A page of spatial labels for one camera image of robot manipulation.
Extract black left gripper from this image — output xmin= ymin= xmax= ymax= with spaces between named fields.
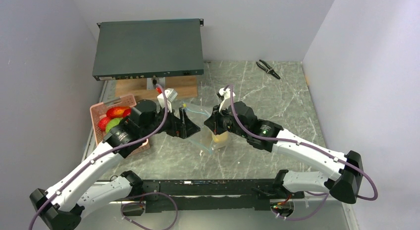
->
xmin=141 ymin=104 xmax=200 ymax=139

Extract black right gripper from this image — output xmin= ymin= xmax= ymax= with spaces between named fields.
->
xmin=204 ymin=103 xmax=249 ymax=139

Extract yellow lemon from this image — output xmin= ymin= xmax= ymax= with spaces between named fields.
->
xmin=210 ymin=132 xmax=231 ymax=150

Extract clear zip top bag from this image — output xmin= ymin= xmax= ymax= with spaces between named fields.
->
xmin=182 ymin=103 xmax=227 ymax=155

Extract light green cabbage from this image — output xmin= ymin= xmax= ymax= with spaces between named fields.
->
xmin=105 ymin=118 xmax=122 ymax=133

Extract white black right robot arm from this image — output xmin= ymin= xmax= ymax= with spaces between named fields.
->
xmin=204 ymin=102 xmax=363 ymax=204

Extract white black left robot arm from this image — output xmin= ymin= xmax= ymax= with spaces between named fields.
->
xmin=30 ymin=100 xmax=201 ymax=230

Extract wooden block stand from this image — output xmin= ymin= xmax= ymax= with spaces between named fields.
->
xmin=115 ymin=76 xmax=198 ymax=101

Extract red apple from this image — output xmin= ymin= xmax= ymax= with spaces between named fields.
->
xmin=122 ymin=109 xmax=131 ymax=118

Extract black pliers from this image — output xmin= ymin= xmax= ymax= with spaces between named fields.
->
xmin=256 ymin=59 xmax=281 ymax=80

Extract red orange mango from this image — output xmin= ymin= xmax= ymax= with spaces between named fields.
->
xmin=106 ymin=106 xmax=130 ymax=119

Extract dark green rack server box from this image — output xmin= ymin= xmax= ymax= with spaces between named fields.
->
xmin=92 ymin=18 xmax=204 ymax=81

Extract red strawberry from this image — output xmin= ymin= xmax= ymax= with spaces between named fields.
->
xmin=97 ymin=116 xmax=111 ymax=132

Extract pink plastic perforated basket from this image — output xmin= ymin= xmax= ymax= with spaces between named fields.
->
xmin=90 ymin=94 xmax=137 ymax=145

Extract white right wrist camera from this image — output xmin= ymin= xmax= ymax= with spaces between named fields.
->
xmin=216 ymin=86 xmax=236 ymax=113

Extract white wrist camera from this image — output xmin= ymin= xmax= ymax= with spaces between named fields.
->
xmin=157 ymin=88 xmax=178 ymax=113
xmin=216 ymin=86 xmax=236 ymax=113

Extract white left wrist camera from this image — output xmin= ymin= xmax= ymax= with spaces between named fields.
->
xmin=157 ymin=88 xmax=178 ymax=113

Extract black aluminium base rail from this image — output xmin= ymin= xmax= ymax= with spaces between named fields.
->
xmin=109 ymin=179 xmax=306 ymax=213

